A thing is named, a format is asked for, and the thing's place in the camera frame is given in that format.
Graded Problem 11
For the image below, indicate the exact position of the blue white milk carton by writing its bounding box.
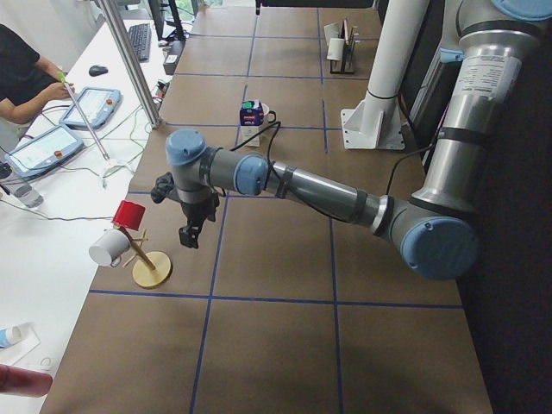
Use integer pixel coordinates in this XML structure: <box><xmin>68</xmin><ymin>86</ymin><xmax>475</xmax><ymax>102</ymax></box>
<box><xmin>239</xmin><ymin>99</ymin><xmax>265</xmax><ymax>147</ymax></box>

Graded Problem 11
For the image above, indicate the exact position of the white smiley mug black handle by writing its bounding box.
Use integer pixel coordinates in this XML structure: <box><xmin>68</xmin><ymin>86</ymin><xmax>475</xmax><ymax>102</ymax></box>
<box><xmin>259</xmin><ymin>103</ymin><xmax>277</xmax><ymax>129</ymax></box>

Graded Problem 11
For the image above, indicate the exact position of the red bottle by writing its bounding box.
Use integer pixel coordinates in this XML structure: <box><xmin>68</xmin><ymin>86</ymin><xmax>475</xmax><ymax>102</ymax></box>
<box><xmin>1</xmin><ymin>365</ymin><xmax>53</xmax><ymax>398</ymax></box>

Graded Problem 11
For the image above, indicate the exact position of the person in black shirt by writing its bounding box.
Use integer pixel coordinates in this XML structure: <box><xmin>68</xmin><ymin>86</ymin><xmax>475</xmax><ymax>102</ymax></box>
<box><xmin>1</xmin><ymin>25</ymin><xmax>70</xmax><ymax>125</ymax></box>

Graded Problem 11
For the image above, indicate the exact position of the teach pendant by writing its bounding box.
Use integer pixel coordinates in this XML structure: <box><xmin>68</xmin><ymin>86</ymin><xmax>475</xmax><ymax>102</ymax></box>
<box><xmin>60</xmin><ymin>87</ymin><xmax>122</xmax><ymax>130</ymax></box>
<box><xmin>4</xmin><ymin>125</ymin><xmax>84</xmax><ymax>179</ymax></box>

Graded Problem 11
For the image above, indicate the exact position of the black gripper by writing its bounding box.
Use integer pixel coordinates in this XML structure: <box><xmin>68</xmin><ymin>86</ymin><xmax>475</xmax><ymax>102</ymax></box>
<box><xmin>179</xmin><ymin>196</ymin><xmax>219</xmax><ymax>248</ymax></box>

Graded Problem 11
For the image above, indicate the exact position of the white cup on tree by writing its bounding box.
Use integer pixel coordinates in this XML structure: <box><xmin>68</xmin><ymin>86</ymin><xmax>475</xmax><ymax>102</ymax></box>
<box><xmin>89</xmin><ymin>229</ymin><xmax>130</xmax><ymax>267</ymax></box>

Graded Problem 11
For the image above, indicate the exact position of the white small bottle lying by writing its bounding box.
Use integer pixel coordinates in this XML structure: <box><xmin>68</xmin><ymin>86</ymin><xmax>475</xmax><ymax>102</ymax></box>
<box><xmin>0</xmin><ymin>326</ymin><xmax>22</xmax><ymax>349</ymax></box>

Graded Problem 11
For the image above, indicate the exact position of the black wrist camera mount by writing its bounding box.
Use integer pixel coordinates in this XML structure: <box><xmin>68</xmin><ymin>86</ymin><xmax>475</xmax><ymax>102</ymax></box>
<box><xmin>150</xmin><ymin>172</ymin><xmax>179</xmax><ymax>204</ymax></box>

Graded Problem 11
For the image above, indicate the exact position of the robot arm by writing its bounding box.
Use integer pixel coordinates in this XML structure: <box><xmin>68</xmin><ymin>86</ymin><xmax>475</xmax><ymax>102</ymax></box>
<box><xmin>151</xmin><ymin>1</ymin><xmax>551</xmax><ymax>279</ymax></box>

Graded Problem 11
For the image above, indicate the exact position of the aluminium frame post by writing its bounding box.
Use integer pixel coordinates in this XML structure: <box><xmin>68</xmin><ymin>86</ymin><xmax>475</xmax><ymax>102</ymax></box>
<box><xmin>98</xmin><ymin>0</ymin><xmax>162</xmax><ymax>129</ymax></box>

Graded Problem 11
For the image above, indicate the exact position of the wooden mug tree stand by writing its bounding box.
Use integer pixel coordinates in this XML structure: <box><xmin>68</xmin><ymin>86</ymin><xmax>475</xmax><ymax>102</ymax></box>
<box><xmin>119</xmin><ymin>228</ymin><xmax>173</xmax><ymax>289</ymax></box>

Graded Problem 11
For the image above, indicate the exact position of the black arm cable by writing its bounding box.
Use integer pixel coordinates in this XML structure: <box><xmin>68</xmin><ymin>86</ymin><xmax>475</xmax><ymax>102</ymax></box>
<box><xmin>228</xmin><ymin>121</ymin><xmax>445</xmax><ymax>221</ymax></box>

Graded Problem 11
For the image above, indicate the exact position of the clear water bottle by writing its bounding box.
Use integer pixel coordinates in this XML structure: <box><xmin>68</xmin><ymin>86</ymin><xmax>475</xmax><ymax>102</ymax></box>
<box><xmin>0</xmin><ymin>163</ymin><xmax>43</xmax><ymax>208</ymax></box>

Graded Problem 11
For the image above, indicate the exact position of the far teach pendant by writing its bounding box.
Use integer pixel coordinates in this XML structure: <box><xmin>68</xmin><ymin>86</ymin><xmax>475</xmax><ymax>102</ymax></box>
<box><xmin>60</xmin><ymin>87</ymin><xmax>122</xmax><ymax>130</ymax></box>

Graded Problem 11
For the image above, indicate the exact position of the white ribbed mug on rack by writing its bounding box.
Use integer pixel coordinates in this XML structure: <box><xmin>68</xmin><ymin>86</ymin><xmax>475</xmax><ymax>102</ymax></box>
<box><xmin>326</xmin><ymin>37</ymin><xmax>346</xmax><ymax>61</ymax></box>

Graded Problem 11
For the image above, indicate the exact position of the near teach pendant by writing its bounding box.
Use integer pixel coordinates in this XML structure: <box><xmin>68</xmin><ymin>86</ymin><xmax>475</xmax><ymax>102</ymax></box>
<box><xmin>4</xmin><ymin>125</ymin><xmax>84</xmax><ymax>179</ymax></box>

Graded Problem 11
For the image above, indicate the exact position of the long silver rod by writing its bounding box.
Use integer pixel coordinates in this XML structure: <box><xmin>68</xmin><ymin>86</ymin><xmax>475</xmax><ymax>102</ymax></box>
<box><xmin>56</xmin><ymin>71</ymin><xmax>110</xmax><ymax>162</ymax></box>

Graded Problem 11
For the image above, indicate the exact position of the black computer mouse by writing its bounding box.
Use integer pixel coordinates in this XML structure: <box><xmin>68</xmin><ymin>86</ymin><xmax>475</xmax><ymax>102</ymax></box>
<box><xmin>88</xmin><ymin>65</ymin><xmax>109</xmax><ymax>77</ymax></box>

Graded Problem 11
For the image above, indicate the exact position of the white camera pole base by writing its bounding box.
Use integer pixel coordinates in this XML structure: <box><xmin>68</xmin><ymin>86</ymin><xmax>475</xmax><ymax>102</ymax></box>
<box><xmin>341</xmin><ymin>0</ymin><xmax>430</xmax><ymax>151</ymax></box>

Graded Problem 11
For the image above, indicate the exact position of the red cup on tree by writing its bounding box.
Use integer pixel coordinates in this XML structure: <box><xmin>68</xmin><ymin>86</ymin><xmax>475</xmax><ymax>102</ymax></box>
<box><xmin>111</xmin><ymin>200</ymin><xmax>146</xmax><ymax>230</ymax></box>

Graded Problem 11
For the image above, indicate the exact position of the black keyboard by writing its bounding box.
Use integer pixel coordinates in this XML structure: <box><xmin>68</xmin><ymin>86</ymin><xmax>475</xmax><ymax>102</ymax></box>
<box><xmin>128</xmin><ymin>23</ymin><xmax>151</xmax><ymax>62</ymax></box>

